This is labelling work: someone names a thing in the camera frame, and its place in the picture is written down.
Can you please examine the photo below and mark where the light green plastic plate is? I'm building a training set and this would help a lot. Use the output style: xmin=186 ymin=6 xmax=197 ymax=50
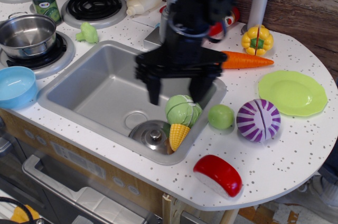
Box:
xmin=258 ymin=70 xmax=328 ymax=117

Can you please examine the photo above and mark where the stainless steel pot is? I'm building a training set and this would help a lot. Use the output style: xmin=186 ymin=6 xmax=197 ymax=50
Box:
xmin=1 ymin=12 xmax=57 ymax=60

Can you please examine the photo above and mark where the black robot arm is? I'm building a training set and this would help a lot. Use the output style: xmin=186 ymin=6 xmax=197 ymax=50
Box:
xmin=135 ymin=0 xmax=233 ymax=105

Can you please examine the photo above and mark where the toy ketchup bottle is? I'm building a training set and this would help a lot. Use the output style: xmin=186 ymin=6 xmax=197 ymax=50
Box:
xmin=209 ymin=6 xmax=240 ymax=36

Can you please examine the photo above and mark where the black stove burner front left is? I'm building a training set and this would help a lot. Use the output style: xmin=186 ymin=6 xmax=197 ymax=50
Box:
xmin=1 ymin=31 xmax=75 ymax=79

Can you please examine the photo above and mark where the light blue plastic bowl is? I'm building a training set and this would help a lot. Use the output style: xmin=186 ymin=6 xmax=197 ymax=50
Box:
xmin=1 ymin=66 xmax=38 ymax=109

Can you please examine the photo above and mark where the yellow toy corn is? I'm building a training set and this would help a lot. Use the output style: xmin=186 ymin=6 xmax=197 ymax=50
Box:
xmin=169 ymin=124 xmax=190 ymax=152

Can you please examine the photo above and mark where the yellow toy bell pepper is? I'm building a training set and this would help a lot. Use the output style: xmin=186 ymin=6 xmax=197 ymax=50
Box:
xmin=241 ymin=25 xmax=274 ymax=56

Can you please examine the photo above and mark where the green toy food can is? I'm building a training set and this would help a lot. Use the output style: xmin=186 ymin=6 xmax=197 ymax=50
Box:
xmin=32 ymin=0 xmax=62 ymax=25

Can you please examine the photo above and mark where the green toy apple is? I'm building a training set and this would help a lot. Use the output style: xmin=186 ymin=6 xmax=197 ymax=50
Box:
xmin=208 ymin=104 xmax=234 ymax=129

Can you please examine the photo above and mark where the silver toy faucet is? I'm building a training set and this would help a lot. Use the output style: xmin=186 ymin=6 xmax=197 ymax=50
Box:
xmin=144 ymin=0 xmax=177 ymax=50

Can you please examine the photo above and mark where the grey toy sink basin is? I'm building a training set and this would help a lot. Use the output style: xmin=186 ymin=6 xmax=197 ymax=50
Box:
xmin=37 ymin=41 xmax=227 ymax=165

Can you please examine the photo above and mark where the orange toy carrot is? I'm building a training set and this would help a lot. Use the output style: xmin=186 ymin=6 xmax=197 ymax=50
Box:
xmin=222 ymin=51 xmax=274 ymax=69

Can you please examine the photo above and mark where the grey oven door handle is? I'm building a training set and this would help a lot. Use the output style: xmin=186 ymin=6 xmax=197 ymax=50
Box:
xmin=22 ymin=155 xmax=148 ymax=223

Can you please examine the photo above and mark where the green toy cabbage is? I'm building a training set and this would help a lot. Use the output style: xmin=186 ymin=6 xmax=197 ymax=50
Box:
xmin=165 ymin=95 xmax=203 ymax=128

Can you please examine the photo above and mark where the steel pot lid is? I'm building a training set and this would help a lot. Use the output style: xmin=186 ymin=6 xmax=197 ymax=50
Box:
xmin=129 ymin=120 xmax=173 ymax=155

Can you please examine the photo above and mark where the yellow object bottom left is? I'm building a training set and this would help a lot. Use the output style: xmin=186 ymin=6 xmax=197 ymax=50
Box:
xmin=10 ymin=204 xmax=40 ymax=223

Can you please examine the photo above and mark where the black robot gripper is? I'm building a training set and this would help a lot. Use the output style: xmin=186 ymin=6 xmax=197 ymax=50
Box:
xmin=135 ymin=11 xmax=227 ymax=105

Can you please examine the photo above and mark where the green toy broccoli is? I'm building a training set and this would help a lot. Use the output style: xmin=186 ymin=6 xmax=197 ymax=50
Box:
xmin=76 ymin=22 xmax=99 ymax=43

